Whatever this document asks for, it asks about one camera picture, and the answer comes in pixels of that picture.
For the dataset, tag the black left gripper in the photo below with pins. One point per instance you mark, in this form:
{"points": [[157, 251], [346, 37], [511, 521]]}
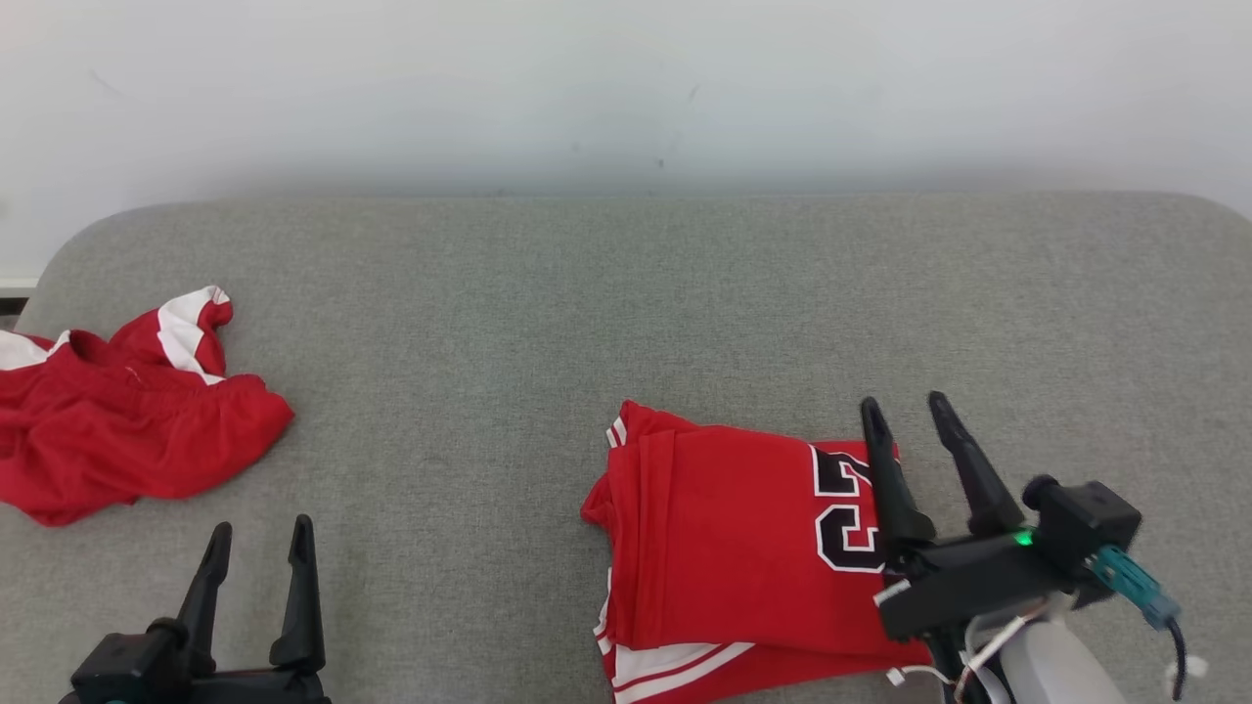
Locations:
{"points": [[254, 687]]}

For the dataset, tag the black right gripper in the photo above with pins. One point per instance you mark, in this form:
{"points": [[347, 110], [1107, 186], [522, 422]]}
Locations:
{"points": [[968, 582]]}

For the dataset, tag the red shorts with white band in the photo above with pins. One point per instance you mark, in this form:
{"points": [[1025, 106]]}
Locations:
{"points": [[127, 430]]}

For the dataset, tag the red Bulls basketball jersey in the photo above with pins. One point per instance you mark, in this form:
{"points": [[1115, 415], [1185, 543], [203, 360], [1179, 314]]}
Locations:
{"points": [[734, 538]]}

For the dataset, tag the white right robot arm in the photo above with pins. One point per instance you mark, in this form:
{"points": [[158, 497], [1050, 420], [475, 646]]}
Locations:
{"points": [[1056, 670]]}

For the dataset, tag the grey fabric sofa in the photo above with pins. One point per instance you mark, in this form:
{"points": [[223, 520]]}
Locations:
{"points": [[489, 313]]}

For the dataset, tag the black and white baseboard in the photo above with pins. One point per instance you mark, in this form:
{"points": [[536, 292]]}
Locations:
{"points": [[15, 293]]}

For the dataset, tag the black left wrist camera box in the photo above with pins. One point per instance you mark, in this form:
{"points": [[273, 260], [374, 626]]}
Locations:
{"points": [[122, 665]]}

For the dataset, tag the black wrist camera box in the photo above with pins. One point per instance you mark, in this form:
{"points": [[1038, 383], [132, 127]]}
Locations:
{"points": [[122, 665], [1086, 523]]}

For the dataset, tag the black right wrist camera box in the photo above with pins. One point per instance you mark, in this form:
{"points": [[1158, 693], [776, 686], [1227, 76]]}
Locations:
{"points": [[1086, 523]]}

